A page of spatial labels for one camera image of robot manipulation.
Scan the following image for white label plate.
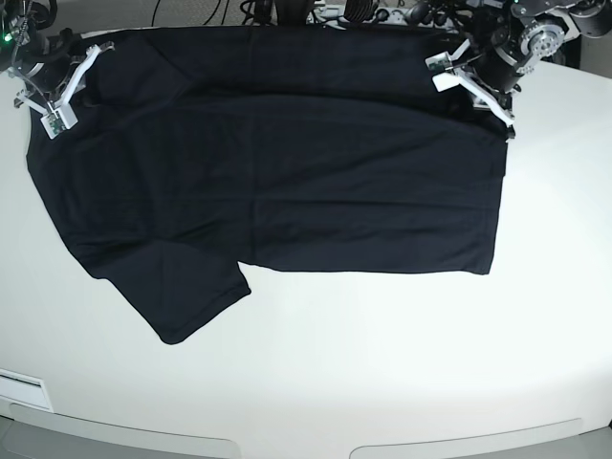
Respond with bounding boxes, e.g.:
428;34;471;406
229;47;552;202
0;369;54;412

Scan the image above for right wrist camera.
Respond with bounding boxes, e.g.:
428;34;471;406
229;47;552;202
40;104;77;140

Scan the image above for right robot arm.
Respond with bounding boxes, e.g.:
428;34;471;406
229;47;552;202
1;1;115;138

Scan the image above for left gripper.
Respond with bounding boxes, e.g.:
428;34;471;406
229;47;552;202
432;40;521;140

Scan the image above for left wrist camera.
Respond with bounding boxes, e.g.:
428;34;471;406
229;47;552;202
425;52;452;75

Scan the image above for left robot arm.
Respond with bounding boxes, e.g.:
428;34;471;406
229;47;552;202
417;1;611;140

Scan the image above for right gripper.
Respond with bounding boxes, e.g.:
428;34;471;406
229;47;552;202
11;41;115;120

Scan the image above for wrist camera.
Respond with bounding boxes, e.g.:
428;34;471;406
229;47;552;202
40;104;77;140
425;52;452;75

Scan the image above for black T-shirt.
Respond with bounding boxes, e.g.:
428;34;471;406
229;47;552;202
27;27;508;344

